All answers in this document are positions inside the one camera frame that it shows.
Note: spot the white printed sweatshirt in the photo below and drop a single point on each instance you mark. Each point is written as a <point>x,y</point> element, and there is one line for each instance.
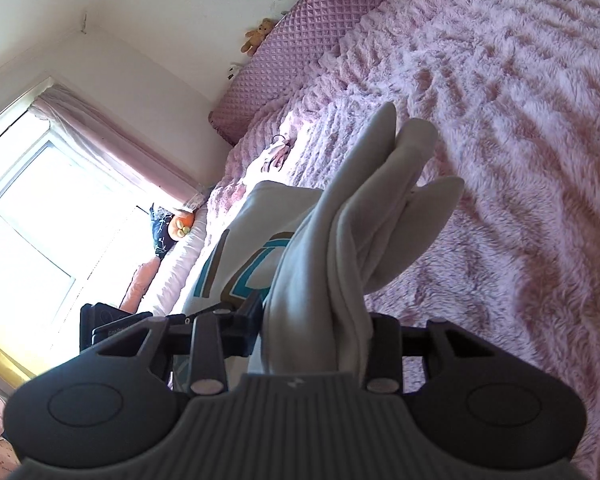
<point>314,254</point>

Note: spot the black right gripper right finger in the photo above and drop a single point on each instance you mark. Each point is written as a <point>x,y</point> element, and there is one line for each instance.
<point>384,370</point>

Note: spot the pink curtain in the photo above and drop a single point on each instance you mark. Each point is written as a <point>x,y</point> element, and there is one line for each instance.
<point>101,141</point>

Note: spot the orange plush toy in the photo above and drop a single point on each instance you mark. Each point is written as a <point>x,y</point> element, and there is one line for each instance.
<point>181,224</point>

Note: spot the purple quilted headboard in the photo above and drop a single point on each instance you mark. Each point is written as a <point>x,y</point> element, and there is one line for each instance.
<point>310,29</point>

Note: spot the pink fluffy blanket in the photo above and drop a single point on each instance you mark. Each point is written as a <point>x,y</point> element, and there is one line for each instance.
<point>513,87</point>

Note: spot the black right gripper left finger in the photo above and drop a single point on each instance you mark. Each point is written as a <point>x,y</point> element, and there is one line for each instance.
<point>201,343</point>

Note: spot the brown teddy bear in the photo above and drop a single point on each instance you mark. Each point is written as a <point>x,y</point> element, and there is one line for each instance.
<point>255,37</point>

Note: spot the small pink doll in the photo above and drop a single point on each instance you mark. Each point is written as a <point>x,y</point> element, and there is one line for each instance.
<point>280,152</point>

